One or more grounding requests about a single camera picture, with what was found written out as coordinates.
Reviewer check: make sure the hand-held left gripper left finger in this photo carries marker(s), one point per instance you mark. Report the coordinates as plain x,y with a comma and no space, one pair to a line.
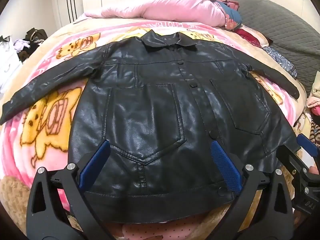
93,166

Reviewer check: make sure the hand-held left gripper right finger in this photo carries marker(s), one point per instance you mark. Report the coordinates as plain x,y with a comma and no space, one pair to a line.
226,167

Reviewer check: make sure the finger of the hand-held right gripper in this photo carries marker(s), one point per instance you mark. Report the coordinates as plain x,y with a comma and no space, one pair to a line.
290,158
305,142

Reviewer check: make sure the black leather jacket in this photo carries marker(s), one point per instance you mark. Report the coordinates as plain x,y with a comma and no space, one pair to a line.
155,110

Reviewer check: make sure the striped cloth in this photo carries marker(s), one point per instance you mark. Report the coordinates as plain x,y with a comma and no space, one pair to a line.
315,132

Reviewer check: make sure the pink fuzzy cloth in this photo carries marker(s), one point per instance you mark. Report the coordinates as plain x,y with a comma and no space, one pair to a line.
313,102

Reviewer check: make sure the pink cartoon printed blanket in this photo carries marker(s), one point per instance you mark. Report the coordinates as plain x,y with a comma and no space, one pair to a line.
47,120

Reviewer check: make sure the blue white patterned cloth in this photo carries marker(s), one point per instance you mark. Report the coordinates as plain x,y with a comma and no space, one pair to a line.
281,60

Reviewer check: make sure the grey quilted headboard cushion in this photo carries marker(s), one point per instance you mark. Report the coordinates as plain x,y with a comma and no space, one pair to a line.
287,30

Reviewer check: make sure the red floral cloth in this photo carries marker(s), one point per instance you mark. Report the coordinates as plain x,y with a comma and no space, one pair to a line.
250,37

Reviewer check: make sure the lilac cloth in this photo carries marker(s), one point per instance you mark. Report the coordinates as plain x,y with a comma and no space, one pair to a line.
22,45

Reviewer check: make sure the blue floral pillow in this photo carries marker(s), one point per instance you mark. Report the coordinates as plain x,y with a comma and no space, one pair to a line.
233,17

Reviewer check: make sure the pink padded coat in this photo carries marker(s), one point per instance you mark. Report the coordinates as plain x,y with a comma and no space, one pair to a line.
162,7

